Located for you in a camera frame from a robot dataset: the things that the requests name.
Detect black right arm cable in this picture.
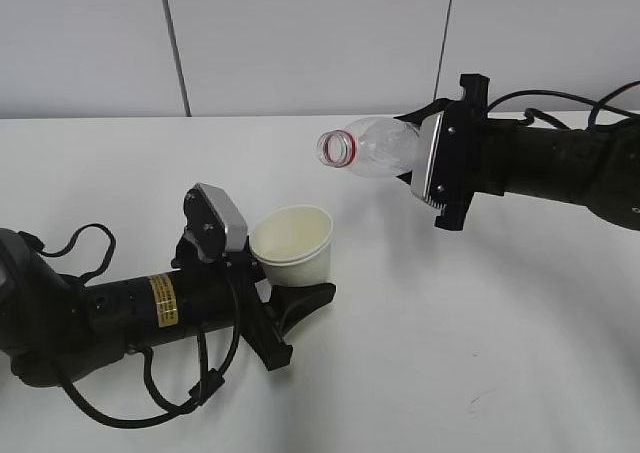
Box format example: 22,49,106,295
487,80,640,132

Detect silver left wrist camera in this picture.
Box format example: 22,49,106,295
183,183,248,263

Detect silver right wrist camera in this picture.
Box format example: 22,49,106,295
410,113,443,211

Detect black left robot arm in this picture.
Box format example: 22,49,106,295
1,229,336,388

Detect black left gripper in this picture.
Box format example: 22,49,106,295
171,239,336,371

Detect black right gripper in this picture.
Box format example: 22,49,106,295
396,74,489,231

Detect clear plastic water bottle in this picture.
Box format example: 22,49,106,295
316,117,419,178

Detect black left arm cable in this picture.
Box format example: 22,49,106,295
19,222,251,428

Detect white paper cup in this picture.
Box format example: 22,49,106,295
249,205,333,287

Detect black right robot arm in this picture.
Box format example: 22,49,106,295
399,74,639,231

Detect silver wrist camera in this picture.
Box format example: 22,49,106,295
410,113,443,211
183,183,248,263

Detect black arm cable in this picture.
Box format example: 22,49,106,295
19,222,251,428
487,80,640,132

